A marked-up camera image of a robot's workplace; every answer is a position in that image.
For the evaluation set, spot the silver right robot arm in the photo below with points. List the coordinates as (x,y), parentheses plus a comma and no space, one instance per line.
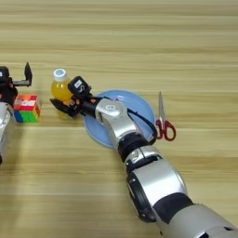
(114,117)

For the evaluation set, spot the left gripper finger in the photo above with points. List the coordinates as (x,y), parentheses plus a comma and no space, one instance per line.
(28,72)

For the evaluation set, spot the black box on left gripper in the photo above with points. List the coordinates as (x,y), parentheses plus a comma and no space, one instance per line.
(3,74)

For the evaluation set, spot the orange juice bottle white cap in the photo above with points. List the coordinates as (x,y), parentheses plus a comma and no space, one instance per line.
(59,88)

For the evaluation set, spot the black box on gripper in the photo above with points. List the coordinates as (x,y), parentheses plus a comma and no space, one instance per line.
(3,74)
(79,86)

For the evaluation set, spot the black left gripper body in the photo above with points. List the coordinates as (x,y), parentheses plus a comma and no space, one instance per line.
(7,91)

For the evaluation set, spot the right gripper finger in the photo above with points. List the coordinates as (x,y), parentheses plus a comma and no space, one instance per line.
(63,108)

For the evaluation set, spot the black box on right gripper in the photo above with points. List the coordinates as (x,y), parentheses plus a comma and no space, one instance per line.
(79,86)

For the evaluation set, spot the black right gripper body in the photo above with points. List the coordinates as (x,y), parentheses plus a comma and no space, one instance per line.
(85,107)

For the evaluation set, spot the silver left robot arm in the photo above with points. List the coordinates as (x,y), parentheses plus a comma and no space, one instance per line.
(4,124)

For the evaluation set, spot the colourful puzzle cube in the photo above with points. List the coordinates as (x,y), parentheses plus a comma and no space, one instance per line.
(27,109)

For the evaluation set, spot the light blue round plate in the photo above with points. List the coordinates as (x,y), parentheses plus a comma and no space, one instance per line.
(138,103)

